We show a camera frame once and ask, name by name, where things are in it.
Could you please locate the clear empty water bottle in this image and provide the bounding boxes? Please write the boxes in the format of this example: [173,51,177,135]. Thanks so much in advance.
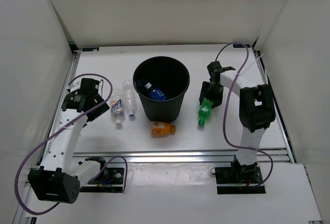
[123,79,136,119]

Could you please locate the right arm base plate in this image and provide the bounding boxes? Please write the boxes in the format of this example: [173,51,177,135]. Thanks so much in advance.
[209,161,266,195]

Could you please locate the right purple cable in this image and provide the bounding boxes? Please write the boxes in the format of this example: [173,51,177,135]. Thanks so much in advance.
[214,42,274,188]

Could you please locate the orange juice bottle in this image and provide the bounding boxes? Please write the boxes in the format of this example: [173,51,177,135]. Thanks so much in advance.
[151,121,176,136]

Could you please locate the clear bottle blue label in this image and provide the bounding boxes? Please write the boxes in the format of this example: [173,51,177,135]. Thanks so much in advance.
[144,82,167,101]

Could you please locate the aluminium front rail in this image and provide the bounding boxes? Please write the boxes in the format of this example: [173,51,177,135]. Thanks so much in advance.
[73,149,291,163]

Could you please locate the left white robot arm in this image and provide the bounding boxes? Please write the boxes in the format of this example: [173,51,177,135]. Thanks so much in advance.
[28,78,109,203]

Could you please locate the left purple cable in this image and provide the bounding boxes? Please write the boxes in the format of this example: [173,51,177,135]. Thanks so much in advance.
[14,72,128,215]

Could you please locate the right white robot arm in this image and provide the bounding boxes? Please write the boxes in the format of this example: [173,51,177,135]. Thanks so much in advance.
[198,61,275,183]

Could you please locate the left blue corner label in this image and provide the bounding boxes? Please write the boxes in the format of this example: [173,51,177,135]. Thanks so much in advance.
[81,47,100,52]

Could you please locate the green soda bottle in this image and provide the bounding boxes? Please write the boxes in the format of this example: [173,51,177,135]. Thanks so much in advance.
[198,98,213,127]

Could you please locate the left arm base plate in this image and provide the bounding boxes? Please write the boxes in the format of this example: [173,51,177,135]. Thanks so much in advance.
[80,167,126,193]

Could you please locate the purple cable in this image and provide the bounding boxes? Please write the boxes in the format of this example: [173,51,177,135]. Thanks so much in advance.
[14,72,128,215]
[214,42,274,188]

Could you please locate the black plastic waste bin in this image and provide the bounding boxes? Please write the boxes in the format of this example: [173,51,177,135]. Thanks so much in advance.
[133,56,190,123]

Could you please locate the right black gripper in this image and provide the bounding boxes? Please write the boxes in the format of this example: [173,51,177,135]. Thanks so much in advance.
[199,81,224,108]

